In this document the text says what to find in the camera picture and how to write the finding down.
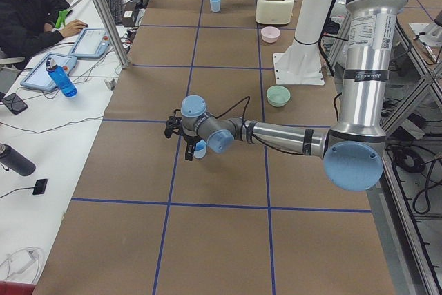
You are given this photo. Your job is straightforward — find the black keyboard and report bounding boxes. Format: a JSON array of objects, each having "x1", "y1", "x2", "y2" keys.
[{"x1": 105, "y1": 0, "x2": 124, "y2": 25}]

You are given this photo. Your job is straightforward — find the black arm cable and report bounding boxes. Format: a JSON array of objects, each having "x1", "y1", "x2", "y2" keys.
[{"x1": 210, "y1": 95, "x2": 343, "y2": 154}]

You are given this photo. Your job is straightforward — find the white pedestal column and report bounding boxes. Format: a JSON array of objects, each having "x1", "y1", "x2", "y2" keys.
[{"x1": 273, "y1": 0, "x2": 334, "y2": 86}]

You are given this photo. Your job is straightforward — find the small black square pad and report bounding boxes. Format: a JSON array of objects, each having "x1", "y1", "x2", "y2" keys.
[{"x1": 32, "y1": 178, "x2": 48, "y2": 196}]

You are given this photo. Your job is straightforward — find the far teach pendant tablet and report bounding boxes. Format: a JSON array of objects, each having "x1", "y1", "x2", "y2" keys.
[{"x1": 69, "y1": 28, "x2": 110, "y2": 59}]

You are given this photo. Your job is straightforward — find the clear safety glasses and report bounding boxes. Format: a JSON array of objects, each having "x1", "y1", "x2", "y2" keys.
[{"x1": 1, "y1": 247, "x2": 44, "y2": 284}]

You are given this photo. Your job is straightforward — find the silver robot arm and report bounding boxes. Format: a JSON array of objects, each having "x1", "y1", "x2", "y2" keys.
[{"x1": 164, "y1": 0, "x2": 408, "y2": 191}]

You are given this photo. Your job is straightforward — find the blue water bottle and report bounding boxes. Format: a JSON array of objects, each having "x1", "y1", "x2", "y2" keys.
[{"x1": 46, "y1": 57, "x2": 77, "y2": 97}]

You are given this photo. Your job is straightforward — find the small metal clamp block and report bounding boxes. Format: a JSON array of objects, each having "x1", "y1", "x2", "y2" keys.
[{"x1": 104, "y1": 77, "x2": 116, "y2": 91}]

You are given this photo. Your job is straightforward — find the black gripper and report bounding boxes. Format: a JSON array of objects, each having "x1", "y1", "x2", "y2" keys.
[{"x1": 164, "y1": 109, "x2": 200, "y2": 161}]

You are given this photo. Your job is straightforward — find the near teach pendant tablet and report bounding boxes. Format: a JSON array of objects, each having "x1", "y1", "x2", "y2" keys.
[{"x1": 20, "y1": 53, "x2": 77, "y2": 92}]

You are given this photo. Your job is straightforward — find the blue cup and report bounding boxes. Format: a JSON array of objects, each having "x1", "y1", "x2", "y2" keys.
[
  {"x1": 210, "y1": 0, "x2": 221, "y2": 12},
  {"x1": 193, "y1": 140, "x2": 206, "y2": 159}
]

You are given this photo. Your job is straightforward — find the green bowl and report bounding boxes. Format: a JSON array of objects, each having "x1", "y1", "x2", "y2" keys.
[{"x1": 266, "y1": 85, "x2": 291, "y2": 107}]

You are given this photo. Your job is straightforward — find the black smartphone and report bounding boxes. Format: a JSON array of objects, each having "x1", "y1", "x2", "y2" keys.
[{"x1": 1, "y1": 93, "x2": 28, "y2": 115}]

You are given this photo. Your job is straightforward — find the dark thermos bottle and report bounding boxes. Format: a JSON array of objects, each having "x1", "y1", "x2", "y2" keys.
[{"x1": 1, "y1": 144, "x2": 36, "y2": 176}]

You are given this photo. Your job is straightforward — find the pink bowl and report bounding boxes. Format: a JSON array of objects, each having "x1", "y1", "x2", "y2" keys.
[{"x1": 260, "y1": 26, "x2": 280, "y2": 44}]

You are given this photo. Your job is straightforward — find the seated person in black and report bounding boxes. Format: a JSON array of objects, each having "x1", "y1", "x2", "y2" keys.
[{"x1": 1, "y1": 0, "x2": 87, "y2": 70}]

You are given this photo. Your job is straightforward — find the teach pendant tablet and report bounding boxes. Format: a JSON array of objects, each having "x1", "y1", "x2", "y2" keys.
[
  {"x1": 20, "y1": 53, "x2": 77, "y2": 92},
  {"x1": 69, "y1": 28, "x2": 110, "y2": 59}
]

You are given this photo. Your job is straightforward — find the aluminium frame post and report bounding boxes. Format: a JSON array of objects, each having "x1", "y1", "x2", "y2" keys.
[{"x1": 92, "y1": 0, "x2": 129, "y2": 68}]

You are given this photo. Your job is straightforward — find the cream toaster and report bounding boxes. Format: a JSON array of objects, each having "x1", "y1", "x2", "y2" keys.
[{"x1": 255, "y1": 0, "x2": 294, "y2": 26}]

